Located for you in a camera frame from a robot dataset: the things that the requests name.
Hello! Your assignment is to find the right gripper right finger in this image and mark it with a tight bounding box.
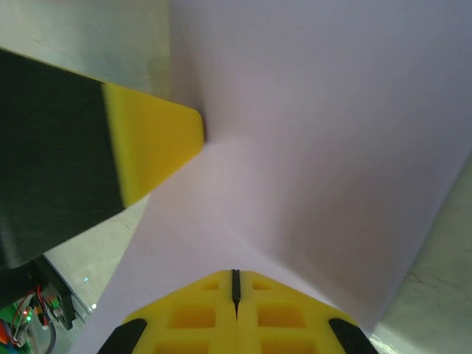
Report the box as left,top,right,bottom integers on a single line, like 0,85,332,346
235,268,381,354

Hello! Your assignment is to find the purple paper sheet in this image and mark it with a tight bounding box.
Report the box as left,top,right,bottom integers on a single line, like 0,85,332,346
68,0,472,354

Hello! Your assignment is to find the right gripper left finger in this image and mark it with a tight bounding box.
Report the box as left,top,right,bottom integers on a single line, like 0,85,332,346
97,268,237,354

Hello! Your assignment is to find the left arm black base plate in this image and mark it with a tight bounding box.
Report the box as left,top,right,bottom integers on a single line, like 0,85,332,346
27,254,79,331

